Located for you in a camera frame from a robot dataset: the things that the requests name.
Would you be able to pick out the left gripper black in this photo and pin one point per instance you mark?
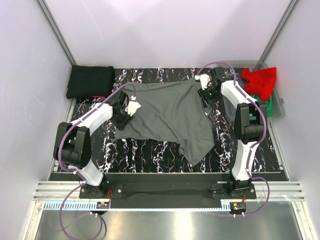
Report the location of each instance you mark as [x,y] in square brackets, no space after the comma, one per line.
[121,125]

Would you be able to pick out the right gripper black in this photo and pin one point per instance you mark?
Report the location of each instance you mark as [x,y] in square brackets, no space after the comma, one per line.
[207,101]

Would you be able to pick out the grey t shirt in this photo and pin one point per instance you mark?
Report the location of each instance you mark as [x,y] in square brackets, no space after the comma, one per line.
[172,112]

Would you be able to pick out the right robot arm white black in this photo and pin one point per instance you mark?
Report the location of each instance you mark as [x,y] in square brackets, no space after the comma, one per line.
[249,127]

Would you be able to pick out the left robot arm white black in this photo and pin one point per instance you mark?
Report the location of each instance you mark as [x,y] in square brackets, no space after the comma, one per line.
[73,149]

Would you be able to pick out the pink folded garment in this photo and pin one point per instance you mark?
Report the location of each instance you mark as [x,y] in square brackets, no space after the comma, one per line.
[99,97]

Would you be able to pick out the black marble pattern mat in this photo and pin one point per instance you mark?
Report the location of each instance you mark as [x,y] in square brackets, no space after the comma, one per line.
[151,156]

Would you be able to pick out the red t shirt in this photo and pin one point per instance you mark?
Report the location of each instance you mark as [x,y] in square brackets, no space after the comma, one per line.
[260,82]

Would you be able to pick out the folded black t shirt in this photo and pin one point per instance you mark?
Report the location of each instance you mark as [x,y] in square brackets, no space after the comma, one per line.
[90,81]

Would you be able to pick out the green t shirt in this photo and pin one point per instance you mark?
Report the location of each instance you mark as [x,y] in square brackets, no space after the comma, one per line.
[269,103]

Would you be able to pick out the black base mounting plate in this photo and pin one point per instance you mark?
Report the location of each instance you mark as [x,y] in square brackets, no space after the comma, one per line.
[160,195]

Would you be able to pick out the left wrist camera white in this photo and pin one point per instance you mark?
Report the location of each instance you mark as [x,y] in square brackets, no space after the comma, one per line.
[132,107]

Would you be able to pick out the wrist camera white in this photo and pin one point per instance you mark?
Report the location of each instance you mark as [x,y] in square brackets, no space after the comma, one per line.
[204,80]
[132,107]

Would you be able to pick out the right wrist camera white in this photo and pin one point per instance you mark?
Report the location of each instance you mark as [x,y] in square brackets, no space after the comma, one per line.
[204,80]

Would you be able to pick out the white slotted cable duct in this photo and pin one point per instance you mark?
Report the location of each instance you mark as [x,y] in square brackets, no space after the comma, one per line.
[223,206]

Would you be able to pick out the aluminium frame rail front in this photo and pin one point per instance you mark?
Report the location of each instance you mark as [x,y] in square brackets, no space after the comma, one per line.
[279,190]

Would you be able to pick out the right aluminium corner post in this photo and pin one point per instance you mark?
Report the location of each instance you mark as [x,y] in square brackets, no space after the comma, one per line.
[290,9]

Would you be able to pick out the aluminium corner post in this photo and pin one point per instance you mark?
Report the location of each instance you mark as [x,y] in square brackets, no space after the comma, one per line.
[56,31]
[290,9]

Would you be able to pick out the left aluminium corner post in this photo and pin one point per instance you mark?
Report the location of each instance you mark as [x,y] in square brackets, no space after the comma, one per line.
[56,31]

